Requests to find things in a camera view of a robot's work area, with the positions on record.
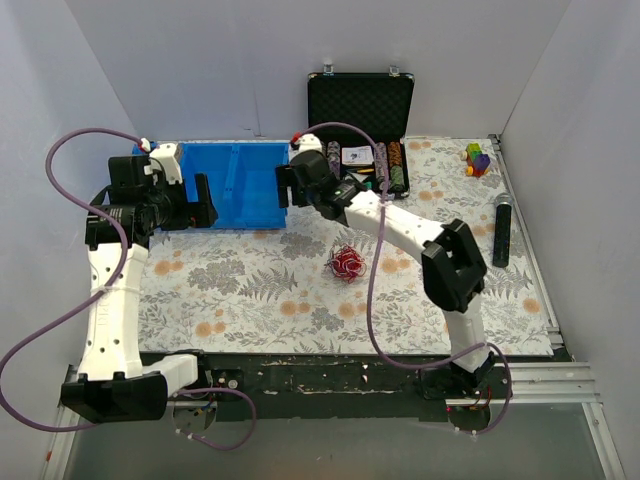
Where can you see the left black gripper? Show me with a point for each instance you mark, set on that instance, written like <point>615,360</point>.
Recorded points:
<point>201,201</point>

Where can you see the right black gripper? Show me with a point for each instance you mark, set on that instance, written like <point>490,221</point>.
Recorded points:
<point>288,185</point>

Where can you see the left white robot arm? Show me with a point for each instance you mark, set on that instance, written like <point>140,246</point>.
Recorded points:
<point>112,384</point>

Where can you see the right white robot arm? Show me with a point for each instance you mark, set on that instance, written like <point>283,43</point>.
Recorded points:
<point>453,268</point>

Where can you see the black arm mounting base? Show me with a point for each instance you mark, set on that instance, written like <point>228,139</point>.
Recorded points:
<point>236,387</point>

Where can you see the blue plastic divided bin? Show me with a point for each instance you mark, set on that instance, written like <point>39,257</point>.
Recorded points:
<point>242,181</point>

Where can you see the playing card deck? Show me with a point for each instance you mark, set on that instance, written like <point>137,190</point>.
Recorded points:
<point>357,156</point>

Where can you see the floral table mat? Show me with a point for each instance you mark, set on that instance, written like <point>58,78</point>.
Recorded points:
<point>270,291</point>

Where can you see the colourful toy block train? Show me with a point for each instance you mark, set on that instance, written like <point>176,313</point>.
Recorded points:
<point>477,161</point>

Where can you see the black handheld microphone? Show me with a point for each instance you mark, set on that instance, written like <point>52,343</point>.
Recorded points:
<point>502,230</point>

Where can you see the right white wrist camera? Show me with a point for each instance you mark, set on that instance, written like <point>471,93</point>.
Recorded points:
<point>305,142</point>

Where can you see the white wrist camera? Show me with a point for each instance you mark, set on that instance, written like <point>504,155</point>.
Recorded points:
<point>166,158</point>
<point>305,142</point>

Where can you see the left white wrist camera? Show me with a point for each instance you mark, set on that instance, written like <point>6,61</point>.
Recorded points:
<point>166,158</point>

